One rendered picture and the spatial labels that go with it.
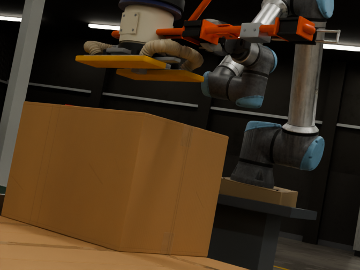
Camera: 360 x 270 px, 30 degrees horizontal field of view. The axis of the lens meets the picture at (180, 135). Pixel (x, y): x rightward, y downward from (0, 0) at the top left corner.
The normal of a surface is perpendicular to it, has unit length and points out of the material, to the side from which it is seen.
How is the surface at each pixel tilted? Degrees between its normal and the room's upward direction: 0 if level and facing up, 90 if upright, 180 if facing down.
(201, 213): 90
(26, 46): 90
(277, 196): 90
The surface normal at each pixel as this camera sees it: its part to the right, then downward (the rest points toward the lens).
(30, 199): -0.66, -0.18
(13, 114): 0.72, 0.08
